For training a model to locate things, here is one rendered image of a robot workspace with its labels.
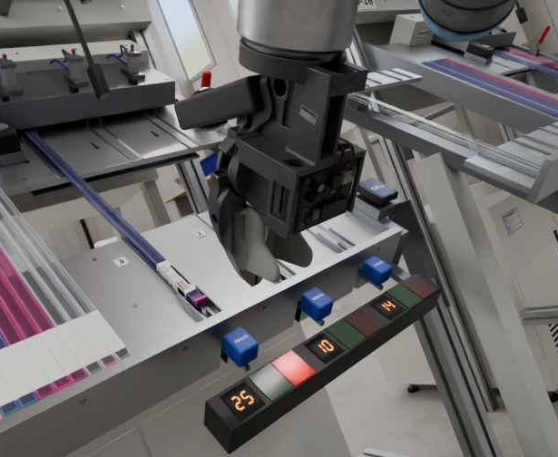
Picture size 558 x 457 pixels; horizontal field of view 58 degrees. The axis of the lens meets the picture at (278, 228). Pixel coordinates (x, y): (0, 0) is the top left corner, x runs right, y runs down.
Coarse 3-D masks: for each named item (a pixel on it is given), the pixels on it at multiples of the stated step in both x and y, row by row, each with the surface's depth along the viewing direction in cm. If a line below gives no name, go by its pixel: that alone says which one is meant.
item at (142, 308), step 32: (192, 224) 67; (320, 224) 71; (352, 224) 72; (96, 256) 59; (128, 256) 60; (192, 256) 61; (224, 256) 62; (320, 256) 64; (96, 288) 54; (128, 288) 55; (160, 288) 56; (224, 288) 57; (256, 288) 58; (128, 320) 51; (160, 320) 52; (192, 320) 52
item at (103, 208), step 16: (32, 144) 79; (48, 160) 76; (64, 176) 72; (80, 176) 71; (80, 192) 69; (96, 192) 68; (96, 208) 66; (112, 208) 66; (112, 224) 64; (128, 224) 63; (128, 240) 61; (144, 240) 61; (144, 256) 59; (160, 256) 58; (192, 304) 53
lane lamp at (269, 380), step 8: (264, 368) 49; (272, 368) 49; (248, 376) 48; (256, 376) 48; (264, 376) 48; (272, 376) 48; (280, 376) 49; (256, 384) 47; (264, 384) 48; (272, 384) 48; (280, 384) 48; (288, 384) 48; (264, 392) 47; (272, 392) 47; (280, 392) 47; (272, 400) 46
